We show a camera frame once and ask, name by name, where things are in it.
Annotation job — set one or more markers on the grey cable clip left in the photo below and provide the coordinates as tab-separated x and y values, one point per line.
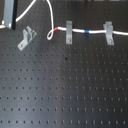
28	36

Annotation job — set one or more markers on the grey cable clip middle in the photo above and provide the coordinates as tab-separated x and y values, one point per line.
69	32

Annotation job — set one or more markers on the grey cable clip right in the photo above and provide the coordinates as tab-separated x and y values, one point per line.
108	27

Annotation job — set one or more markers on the metal frame post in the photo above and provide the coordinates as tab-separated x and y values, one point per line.
9	15

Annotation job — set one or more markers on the grey cable clip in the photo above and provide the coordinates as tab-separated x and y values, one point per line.
108	27
28	36
69	32

